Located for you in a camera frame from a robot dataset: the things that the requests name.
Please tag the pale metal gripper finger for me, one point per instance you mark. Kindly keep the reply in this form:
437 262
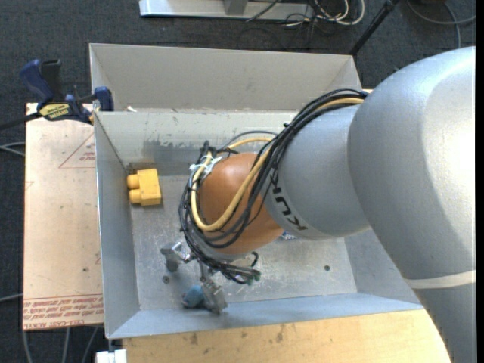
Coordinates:
177 252
215 297

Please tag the small blue soft object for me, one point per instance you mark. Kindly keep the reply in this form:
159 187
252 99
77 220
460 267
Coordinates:
193 296

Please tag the yellow toy building block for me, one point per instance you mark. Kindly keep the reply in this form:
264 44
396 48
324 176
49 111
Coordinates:
147 187

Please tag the brown cardboard board, red print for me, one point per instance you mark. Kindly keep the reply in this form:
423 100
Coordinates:
60 218

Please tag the grey metal bin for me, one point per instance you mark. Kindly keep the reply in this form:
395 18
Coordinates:
227 78

